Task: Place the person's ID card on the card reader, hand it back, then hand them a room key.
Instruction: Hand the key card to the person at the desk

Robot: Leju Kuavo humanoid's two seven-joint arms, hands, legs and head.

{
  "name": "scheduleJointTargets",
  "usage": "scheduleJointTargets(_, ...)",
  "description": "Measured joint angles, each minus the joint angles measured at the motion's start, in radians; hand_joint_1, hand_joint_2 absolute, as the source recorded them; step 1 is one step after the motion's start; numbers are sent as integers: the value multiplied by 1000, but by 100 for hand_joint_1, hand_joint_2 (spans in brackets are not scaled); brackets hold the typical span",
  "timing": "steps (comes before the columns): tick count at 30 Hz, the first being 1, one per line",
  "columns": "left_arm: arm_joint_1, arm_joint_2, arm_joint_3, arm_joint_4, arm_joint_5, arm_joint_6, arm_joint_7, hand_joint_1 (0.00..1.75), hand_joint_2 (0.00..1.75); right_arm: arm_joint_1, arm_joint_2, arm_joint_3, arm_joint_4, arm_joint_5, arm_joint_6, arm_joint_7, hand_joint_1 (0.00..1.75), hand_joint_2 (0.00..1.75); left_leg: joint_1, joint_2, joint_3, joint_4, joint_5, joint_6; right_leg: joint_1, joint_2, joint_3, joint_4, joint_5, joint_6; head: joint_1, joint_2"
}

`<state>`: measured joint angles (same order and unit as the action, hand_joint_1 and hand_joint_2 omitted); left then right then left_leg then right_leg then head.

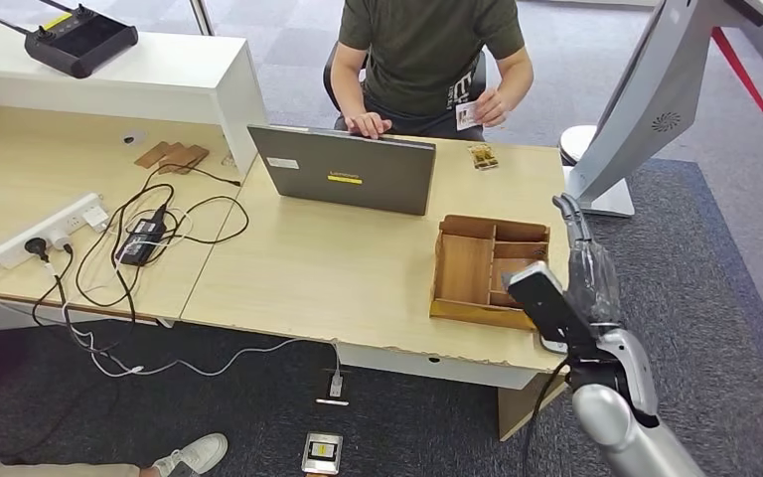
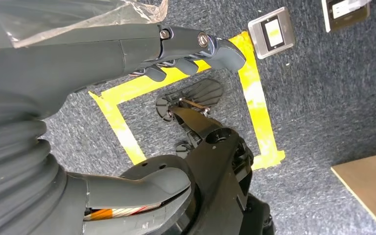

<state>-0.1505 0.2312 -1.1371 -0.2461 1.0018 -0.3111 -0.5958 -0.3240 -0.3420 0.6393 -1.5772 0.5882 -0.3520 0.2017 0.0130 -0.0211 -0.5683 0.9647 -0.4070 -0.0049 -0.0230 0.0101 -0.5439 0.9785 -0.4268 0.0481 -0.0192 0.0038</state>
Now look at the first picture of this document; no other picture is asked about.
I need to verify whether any wooden organiser box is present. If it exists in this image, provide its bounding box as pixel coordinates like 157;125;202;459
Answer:
428;214;552;333

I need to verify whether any person's left hand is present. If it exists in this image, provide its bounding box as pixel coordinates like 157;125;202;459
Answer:
472;86;512;129

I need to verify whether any metal door frame post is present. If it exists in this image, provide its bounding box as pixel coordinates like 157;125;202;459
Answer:
187;0;216;37

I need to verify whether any patterned room key card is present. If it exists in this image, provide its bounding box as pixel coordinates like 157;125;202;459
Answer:
468;143;500;172

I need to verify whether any person's foot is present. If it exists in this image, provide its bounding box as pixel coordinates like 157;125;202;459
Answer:
151;432;229;477

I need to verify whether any red floor tape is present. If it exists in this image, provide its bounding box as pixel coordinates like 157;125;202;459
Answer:
710;27;763;163

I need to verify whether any person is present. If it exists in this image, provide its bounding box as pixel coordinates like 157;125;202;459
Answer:
328;0;535;143

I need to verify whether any white charger plug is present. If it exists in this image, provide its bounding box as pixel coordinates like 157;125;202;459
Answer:
82;205;111;232

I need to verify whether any black remote controller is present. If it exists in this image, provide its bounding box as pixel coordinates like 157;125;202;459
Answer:
0;0;139;80

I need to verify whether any black mains cable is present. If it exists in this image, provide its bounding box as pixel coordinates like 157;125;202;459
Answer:
30;244;138;329

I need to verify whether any flat wooden piece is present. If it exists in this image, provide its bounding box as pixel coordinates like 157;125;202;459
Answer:
133;141;172;170
156;143;211;176

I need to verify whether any black laptop charging cable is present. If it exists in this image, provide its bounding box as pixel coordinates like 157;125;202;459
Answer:
75;163;251;309

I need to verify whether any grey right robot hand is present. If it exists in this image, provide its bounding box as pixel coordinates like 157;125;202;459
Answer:
551;192;624;328

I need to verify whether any white desk modesty panel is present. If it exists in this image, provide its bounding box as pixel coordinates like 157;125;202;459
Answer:
0;303;176;335
336;342;541;393

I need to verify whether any black power adapter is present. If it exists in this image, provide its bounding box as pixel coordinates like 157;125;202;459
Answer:
115;209;168;267

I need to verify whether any round white stand base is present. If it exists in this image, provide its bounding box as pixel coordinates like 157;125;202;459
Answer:
557;124;599;166

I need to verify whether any person's right hand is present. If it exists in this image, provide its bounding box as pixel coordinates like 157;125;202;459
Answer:
344;110;394;141

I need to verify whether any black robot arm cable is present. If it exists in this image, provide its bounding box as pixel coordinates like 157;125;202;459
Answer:
521;358;573;477

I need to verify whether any white cable with plug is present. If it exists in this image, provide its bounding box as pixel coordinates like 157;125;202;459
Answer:
0;259;344;400

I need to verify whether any white power strip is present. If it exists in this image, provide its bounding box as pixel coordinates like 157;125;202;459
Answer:
0;192;105;269

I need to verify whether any closed silver floor socket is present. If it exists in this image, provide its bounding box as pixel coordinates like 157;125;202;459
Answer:
301;432;344;477

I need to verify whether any wooden desk leg panel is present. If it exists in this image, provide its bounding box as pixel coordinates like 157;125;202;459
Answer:
498;375;571;442

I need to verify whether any white ID card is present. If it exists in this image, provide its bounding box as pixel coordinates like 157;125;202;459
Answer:
455;99;482;131

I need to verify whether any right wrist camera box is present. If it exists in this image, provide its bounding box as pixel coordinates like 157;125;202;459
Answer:
502;260;599;360

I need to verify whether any open brass floor socket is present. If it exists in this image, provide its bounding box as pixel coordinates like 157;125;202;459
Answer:
315;370;351;408

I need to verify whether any clear plastic film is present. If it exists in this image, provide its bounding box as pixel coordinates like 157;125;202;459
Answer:
565;239;624;325

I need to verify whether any person's leg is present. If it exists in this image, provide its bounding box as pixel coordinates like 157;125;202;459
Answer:
0;459;159;477

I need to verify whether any silver kiosk stand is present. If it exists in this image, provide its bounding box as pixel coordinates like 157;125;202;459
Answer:
562;0;763;220

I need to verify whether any grey laptop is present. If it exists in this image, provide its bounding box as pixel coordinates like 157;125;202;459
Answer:
247;124;437;218

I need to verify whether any white desk riser shelf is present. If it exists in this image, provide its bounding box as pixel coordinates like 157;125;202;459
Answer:
0;19;268;178

